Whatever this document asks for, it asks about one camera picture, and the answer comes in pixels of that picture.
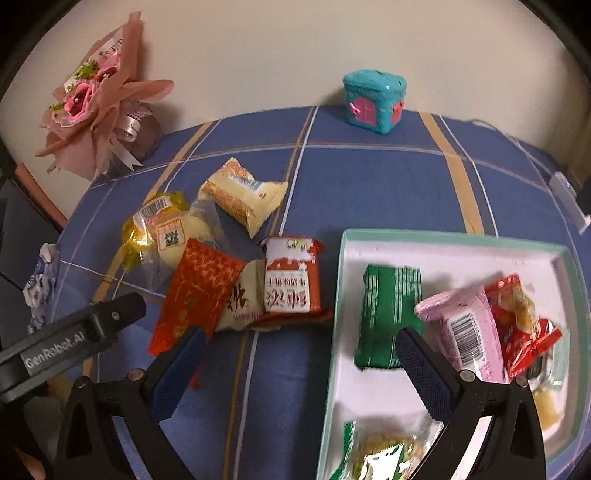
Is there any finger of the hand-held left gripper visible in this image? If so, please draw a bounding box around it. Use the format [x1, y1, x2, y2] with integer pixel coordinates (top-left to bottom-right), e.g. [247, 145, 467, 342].
[90, 291, 147, 343]

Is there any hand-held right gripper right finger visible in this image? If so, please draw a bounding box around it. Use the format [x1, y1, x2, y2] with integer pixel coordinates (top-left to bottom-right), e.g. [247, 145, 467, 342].
[396, 326, 546, 480]

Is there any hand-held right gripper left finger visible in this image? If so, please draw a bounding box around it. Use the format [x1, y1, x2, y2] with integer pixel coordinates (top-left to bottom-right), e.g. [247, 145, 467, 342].
[55, 325, 208, 480]

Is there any white box with teal rim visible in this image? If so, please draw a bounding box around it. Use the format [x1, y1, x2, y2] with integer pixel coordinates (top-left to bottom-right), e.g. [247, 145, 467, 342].
[316, 228, 591, 480]

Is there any pink snack packet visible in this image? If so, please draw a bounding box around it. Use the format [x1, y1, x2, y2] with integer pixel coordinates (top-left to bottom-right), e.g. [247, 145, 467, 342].
[414, 284, 509, 384]

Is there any green foil snack packet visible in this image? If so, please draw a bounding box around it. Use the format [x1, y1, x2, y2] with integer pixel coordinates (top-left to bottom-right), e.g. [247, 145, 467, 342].
[355, 263, 424, 371]

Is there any yellow clear cake packet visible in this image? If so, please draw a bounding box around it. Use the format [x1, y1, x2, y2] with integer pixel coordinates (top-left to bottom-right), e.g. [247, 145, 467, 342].
[121, 191, 192, 268]

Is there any long red gold-patterned packet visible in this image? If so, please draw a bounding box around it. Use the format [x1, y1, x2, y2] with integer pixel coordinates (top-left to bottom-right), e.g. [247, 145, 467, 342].
[148, 237, 247, 388]

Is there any green clear biscuit packet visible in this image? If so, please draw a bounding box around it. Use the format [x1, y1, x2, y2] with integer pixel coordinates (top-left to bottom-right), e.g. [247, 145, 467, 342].
[330, 418, 444, 480]

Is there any clear white pastry packet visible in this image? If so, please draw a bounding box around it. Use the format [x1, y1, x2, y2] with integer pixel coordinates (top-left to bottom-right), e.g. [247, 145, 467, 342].
[139, 198, 227, 291]

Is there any cream calligraphy snack packet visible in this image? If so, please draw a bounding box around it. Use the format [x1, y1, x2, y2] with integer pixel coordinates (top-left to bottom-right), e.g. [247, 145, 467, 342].
[215, 258, 282, 333]

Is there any red cartoon snack packet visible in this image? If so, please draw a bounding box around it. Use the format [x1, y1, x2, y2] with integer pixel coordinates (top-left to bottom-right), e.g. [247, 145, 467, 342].
[482, 274, 564, 381]

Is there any pale yellow jelly cup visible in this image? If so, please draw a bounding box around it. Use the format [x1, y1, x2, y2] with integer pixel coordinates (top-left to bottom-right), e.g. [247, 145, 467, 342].
[531, 385, 566, 432]

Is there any brown white snack packet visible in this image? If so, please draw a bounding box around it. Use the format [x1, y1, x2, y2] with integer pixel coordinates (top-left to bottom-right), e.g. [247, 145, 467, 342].
[252, 235, 333, 329]

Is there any beige orange snack packet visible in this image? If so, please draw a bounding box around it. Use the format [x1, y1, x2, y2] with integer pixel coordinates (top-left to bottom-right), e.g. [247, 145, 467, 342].
[198, 157, 289, 238]

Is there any blue white tissue packet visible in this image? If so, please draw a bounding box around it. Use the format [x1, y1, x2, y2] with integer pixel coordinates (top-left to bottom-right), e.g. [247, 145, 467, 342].
[23, 244, 61, 335]

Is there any dark cabinet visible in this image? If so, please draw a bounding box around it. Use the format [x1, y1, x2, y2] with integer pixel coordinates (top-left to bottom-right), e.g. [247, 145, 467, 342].
[0, 178, 70, 352]

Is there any reddish brown board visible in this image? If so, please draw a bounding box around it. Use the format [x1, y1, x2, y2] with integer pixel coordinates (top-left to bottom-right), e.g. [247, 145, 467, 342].
[14, 164, 68, 227]

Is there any blue plaid cloth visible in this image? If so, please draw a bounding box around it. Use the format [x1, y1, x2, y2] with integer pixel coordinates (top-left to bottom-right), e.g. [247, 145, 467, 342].
[28, 105, 591, 480]

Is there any pink flower bouquet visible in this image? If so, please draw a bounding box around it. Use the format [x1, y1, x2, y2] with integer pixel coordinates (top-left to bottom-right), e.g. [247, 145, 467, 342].
[36, 11, 175, 182]

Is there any white power strip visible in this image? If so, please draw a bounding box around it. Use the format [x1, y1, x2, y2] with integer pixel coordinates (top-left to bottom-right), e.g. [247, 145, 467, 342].
[550, 172, 591, 234]

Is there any teal toy house box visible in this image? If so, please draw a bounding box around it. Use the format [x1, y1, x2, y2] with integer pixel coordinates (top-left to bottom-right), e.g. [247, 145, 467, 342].
[342, 69, 407, 137]

